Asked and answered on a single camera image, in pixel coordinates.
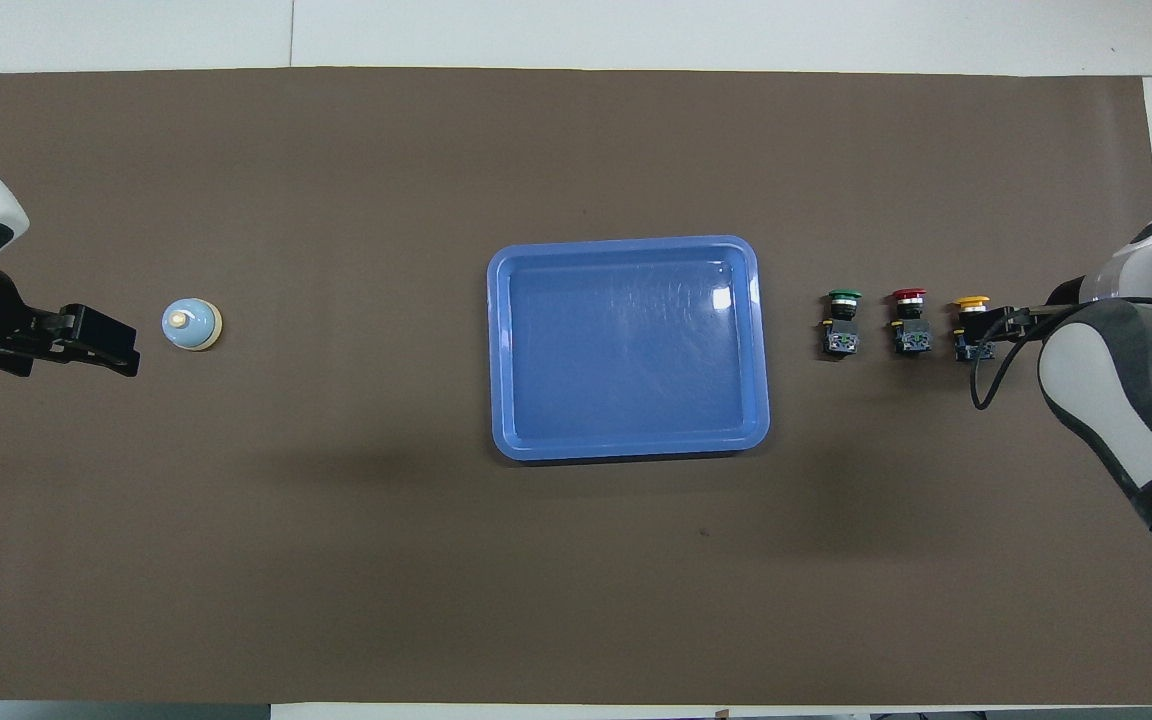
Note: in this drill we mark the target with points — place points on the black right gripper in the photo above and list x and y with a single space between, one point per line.
1041 315

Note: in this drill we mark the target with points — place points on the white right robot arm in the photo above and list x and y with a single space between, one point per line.
1136 400

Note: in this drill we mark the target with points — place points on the brown table mat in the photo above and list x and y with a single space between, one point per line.
336 550

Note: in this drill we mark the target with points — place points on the red push button switch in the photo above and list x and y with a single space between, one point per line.
910 325

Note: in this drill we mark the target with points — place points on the yellow push button switch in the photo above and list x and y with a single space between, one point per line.
970 325

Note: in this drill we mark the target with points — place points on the blue plastic tray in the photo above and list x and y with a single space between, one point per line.
626 350

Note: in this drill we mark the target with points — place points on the light blue service bell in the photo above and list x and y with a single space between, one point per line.
191 325

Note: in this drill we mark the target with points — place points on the green push button switch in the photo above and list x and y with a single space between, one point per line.
843 325

